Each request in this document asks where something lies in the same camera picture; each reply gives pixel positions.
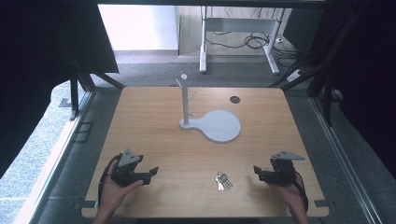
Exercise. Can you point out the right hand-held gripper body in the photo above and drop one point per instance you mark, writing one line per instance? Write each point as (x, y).
(283, 172)

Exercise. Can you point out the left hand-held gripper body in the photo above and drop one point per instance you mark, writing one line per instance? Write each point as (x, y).
(127, 160)

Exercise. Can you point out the person's right hand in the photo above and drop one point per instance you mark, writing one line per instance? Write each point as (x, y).
(294, 196)

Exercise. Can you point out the person's left hand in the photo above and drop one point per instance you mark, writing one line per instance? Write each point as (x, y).
(113, 194)

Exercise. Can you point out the bunch of silver keys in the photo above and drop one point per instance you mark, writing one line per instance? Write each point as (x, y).
(223, 181)

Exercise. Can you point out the grey key stand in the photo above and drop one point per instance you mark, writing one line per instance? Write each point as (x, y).
(219, 126)

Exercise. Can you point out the white power strip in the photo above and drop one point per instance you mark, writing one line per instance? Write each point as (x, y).
(294, 75)

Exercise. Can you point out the black curtain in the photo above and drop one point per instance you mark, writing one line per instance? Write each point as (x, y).
(40, 62)
(361, 62)

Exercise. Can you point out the black metal frame strut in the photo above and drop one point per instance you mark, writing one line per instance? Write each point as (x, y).
(74, 98)
(327, 93)

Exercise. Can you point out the white desk frame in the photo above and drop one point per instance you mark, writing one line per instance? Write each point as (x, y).
(239, 25)

